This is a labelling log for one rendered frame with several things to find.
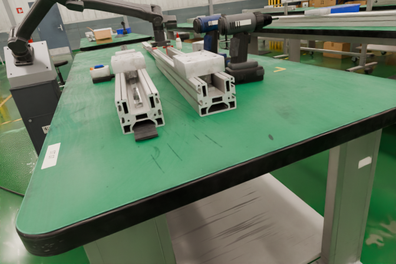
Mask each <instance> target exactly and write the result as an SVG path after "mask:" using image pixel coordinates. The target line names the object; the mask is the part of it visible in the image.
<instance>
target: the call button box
mask: <svg viewBox="0 0 396 264"><path fill-rule="evenodd" d="M93 69H94V70H91V71H90V74H91V78H92V81H93V84H95V83H101V82H105V81H111V79H112V78H115V75H114V74H111V73H110V69H109V66H108V65H104V66H103V67H99V68H93Z"/></svg>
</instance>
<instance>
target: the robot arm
mask: <svg viewBox="0 0 396 264"><path fill-rule="evenodd" d="M56 3H59V4H61V5H63V6H65V7H66V8H67V9H69V10H71V11H78V12H83V11H84V9H93V10H98V11H104V12H110V13H114V14H120V15H126V16H130V17H136V18H140V19H142V20H145V21H149V22H151V23H152V25H153V32H154V39H155V41H153V42H150V44H151V47H152V49H153V50H156V49H157V47H166V54H167V55H168V53H167V47H171V44H167V43H171V40H169V39H167V40H166V39H165V34H164V27H165V28H166V30H170V29H177V21H176V16H175V15H163V14H162V10H161V7H160V6H159V5H155V4H150V5H148V4H137V3H133V2H127V1H122V0H80V1H79V0H35V2H34V3H33V4H32V6H31V7H30V9H29V11H28V12H27V14H26V15H25V16H24V18H23V20H22V21H21V22H20V23H19V24H18V25H15V26H12V27H10V29H9V38H8V43H7V44H8V48H9V49H10V50H11V52H12V53H11V54H12V55H13V57H14V65H15V66H24V65H33V64H34V48H33V46H32V45H30V44H29V43H28V41H29V40H31V35H32V33H33V32H34V31H35V29H36V28H37V26H38V25H39V23H40V22H41V21H42V20H43V18H44V17H45V16H46V14H47V13H48V11H49V10H50V9H51V8H52V6H53V5H54V4H56ZM163 23H164V26H163ZM156 46H157V47H156Z"/></svg>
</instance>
